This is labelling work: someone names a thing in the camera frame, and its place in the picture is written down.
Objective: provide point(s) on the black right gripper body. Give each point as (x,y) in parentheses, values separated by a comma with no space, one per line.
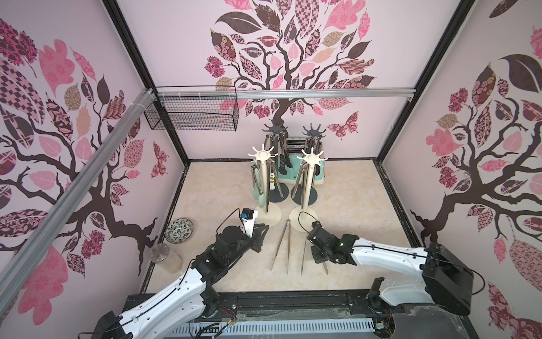
(317,243)

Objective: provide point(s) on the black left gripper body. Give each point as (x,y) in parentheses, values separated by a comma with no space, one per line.
(247,244)

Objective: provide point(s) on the short steel tongs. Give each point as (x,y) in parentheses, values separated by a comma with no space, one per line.
(303,259)

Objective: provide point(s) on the cream utensil rack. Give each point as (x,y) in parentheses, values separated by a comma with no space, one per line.
(303,214)
(259,156)

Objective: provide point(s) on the slim steel tongs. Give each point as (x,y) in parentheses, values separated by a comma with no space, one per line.
(284,242)

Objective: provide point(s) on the green silicone tip tongs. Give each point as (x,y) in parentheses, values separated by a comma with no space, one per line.
(257,190)

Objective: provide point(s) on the grey utensil rack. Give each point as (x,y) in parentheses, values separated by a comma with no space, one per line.
(313,137)

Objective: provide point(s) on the grey utensil rack stand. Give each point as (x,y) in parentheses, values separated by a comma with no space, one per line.
(271,141)

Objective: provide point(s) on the white handled tongs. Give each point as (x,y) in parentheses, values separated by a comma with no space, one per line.
(273,178)

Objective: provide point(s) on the long steel tongs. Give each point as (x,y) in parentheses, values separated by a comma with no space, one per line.
(299,181)

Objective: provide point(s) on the black silicone tip tongs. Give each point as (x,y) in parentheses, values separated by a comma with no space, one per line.
(284,157)

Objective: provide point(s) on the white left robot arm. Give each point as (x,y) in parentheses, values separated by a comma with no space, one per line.
(188,297)

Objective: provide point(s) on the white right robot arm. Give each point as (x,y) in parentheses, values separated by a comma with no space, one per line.
(433,275)

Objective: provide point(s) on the clear glass lid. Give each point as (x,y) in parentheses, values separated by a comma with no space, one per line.
(162,255)

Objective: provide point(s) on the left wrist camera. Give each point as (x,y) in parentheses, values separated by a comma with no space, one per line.
(248,217)

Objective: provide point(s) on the white cable duct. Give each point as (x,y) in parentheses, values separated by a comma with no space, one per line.
(272,329)

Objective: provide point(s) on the black wire basket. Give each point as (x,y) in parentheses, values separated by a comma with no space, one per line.
(194,108)

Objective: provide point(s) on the aluminium frame rail back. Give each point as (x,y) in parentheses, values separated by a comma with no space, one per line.
(289,94)

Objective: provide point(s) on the aluminium frame rail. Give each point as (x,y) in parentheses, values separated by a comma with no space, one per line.
(36,246)
(289,94)

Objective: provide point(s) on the aluminium frame rail left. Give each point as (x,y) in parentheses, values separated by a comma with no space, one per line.
(36,246)

